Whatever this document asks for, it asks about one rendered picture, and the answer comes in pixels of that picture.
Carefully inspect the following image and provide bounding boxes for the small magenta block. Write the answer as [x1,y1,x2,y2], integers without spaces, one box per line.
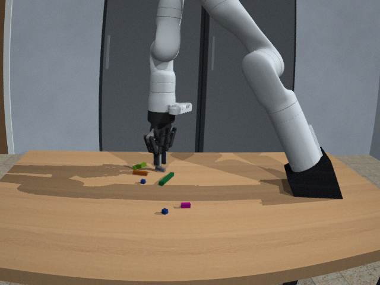
[181,202,191,208]

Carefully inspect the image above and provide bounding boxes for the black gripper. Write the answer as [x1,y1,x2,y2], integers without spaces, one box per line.
[144,110,176,167]

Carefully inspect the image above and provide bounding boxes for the grey rod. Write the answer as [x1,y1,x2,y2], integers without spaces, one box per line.
[155,167,166,172]

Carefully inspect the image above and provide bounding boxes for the orange rod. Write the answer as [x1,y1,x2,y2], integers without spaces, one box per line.
[133,170,148,176]

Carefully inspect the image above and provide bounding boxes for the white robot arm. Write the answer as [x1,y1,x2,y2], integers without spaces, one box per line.
[148,0,323,172]

